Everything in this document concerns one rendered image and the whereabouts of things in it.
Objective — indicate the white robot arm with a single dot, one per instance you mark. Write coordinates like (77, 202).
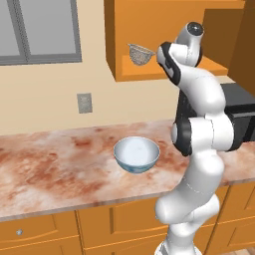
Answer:
(202, 172)

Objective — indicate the wide orange drawer front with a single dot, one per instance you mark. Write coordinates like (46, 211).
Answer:
(126, 215)

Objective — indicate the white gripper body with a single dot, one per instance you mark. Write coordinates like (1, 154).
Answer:
(162, 56)

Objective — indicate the metal mesh tea strainer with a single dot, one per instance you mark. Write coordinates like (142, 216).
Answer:
(140, 54)

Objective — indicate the orange wall cabinet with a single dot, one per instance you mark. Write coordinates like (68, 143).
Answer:
(111, 33)

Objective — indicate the grey framed window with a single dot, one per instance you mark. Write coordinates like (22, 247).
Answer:
(40, 30)

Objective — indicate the orange wall cabinet door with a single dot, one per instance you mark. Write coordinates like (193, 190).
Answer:
(245, 46)

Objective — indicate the orange drawer front with knob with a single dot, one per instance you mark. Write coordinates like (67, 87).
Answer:
(43, 227)

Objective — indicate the black microwave oven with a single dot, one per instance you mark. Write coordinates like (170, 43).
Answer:
(241, 99)

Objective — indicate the grey wall outlet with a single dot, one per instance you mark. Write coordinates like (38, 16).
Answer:
(84, 103)

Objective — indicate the white and blue bowl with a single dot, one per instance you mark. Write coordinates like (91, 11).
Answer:
(136, 154)

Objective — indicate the orange base cabinet door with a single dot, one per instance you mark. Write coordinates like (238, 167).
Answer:
(40, 249)
(132, 247)
(235, 237)

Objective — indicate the silver round drawer knob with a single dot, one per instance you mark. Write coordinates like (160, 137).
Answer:
(19, 232)

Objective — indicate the small orange drawer front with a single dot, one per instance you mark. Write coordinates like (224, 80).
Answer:
(240, 201)

